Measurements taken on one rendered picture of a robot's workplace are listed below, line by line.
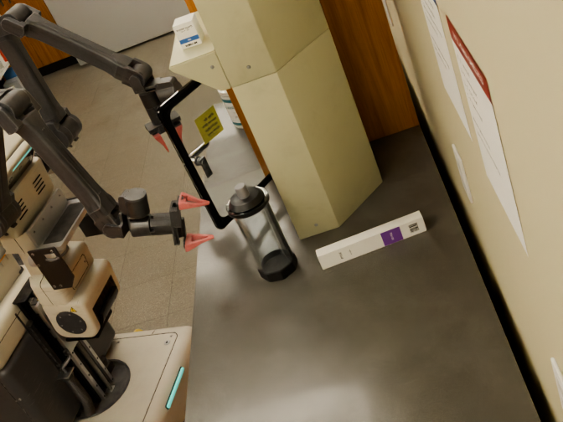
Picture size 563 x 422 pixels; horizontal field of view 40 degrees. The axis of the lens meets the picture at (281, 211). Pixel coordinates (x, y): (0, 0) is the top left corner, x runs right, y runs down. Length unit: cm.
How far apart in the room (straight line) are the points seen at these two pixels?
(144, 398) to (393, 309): 137
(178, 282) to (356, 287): 207
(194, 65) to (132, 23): 525
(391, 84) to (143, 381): 144
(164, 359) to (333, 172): 127
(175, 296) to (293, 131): 199
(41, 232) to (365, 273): 105
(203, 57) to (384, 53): 62
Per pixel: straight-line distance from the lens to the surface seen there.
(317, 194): 196
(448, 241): 186
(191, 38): 184
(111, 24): 705
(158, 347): 304
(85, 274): 263
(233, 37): 176
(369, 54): 220
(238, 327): 187
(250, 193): 184
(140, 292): 388
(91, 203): 199
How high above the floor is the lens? 211
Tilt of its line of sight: 33 degrees down
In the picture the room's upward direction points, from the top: 24 degrees counter-clockwise
